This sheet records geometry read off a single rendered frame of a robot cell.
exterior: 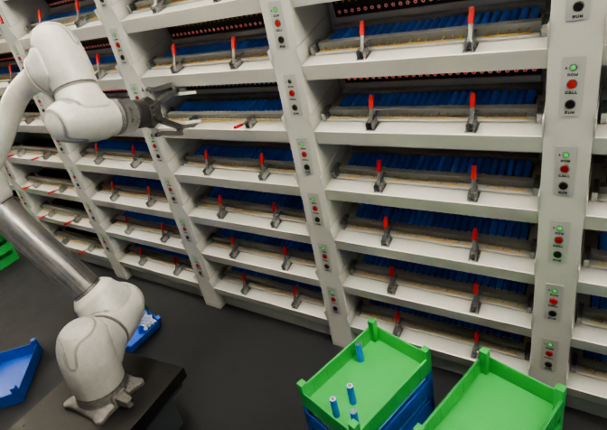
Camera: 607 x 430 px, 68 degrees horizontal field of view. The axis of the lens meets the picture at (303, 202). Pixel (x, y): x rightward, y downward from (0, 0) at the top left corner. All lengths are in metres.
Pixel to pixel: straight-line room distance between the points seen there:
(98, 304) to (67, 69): 0.77
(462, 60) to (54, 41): 0.93
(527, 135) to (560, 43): 0.21
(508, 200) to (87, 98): 1.05
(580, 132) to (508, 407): 0.65
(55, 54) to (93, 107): 0.14
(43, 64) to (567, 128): 1.17
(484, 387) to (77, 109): 1.18
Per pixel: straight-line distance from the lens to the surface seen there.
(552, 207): 1.23
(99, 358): 1.52
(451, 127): 1.21
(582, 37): 1.09
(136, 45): 1.80
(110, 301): 1.64
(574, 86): 1.11
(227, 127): 1.58
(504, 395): 1.30
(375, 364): 1.36
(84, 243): 2.98
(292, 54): 1.31
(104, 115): 1.18
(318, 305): 1.85
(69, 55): 1.22
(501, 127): 1.19
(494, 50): 1.12
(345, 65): 1.24
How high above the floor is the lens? 1.33
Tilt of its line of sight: 27 degrees down
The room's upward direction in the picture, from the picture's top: 12 degrees counter-clockwise
